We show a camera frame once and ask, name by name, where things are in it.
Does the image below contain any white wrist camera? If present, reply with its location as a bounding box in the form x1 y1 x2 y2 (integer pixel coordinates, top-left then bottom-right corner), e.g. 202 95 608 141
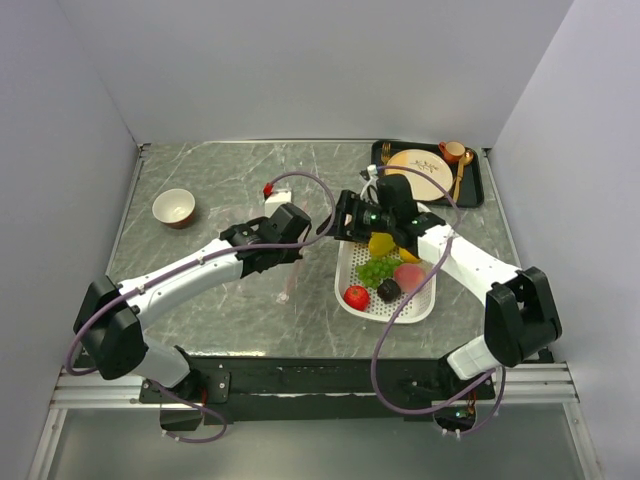
264 189 293 217
360 164 379 204

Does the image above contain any gold spoon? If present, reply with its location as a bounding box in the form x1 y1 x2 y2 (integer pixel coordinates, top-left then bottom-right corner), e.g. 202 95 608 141
452 149 474 203

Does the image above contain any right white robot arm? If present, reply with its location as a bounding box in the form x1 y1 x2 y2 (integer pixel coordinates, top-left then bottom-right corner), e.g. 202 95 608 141
329 174 562 398

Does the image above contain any orange cup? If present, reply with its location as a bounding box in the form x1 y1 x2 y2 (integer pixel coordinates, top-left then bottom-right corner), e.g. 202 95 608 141
438 141 466 164

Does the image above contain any purple cable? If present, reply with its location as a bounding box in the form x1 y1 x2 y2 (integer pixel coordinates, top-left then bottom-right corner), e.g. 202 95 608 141
64 170 337 377
370 165 507 437

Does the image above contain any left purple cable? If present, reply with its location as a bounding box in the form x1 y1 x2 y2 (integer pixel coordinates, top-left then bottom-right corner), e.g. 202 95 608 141
64 170 337 377

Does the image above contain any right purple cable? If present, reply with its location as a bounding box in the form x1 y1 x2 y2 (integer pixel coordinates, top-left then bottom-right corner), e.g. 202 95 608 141
370 165 507 437

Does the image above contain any pink peach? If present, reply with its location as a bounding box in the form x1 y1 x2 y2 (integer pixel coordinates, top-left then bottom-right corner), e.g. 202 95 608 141
393 263 427 293

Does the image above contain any gold fork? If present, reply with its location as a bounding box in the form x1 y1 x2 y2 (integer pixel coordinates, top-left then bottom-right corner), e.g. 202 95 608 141
380 142 391 165

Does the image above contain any black tray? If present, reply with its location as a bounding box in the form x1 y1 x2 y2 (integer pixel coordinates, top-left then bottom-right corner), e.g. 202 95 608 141
371 140 484 208

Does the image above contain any yellow pear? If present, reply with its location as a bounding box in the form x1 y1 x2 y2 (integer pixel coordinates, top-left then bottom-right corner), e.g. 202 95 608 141
398 248 421 264

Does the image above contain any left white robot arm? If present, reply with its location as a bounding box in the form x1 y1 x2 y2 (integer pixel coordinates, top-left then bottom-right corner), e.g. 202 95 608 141
74 203 311 402

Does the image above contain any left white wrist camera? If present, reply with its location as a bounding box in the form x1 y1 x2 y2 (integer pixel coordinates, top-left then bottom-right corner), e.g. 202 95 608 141
264 189 293 217

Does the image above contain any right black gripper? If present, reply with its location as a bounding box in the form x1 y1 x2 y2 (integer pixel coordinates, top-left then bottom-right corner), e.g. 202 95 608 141
315 190 395 245

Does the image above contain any green grapes bunch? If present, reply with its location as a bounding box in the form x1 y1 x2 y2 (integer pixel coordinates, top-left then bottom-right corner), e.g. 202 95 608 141
355 256 402 289

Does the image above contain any cream orange plate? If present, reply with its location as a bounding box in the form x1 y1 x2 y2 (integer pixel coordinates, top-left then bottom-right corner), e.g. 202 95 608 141
385 149 456 202

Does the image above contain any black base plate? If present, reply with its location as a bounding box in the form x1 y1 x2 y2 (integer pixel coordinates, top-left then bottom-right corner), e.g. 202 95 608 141
138 349 555 434

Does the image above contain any clear zip top bag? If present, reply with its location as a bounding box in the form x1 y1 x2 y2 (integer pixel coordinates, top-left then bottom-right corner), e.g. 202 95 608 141
219 199 314 305

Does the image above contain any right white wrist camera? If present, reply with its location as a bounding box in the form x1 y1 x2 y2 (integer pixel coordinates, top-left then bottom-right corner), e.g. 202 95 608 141
360 164 379 204

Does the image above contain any yellow green starfruit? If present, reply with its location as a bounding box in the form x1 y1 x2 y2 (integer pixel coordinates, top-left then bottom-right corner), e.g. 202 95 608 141
368 232 396 257

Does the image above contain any white brown bowl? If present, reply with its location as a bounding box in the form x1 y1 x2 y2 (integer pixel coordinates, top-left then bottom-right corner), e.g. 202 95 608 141
151 188 196 229

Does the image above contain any aluminium rail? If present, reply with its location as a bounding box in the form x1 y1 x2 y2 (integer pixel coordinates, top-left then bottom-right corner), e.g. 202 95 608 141
49 363 579 409

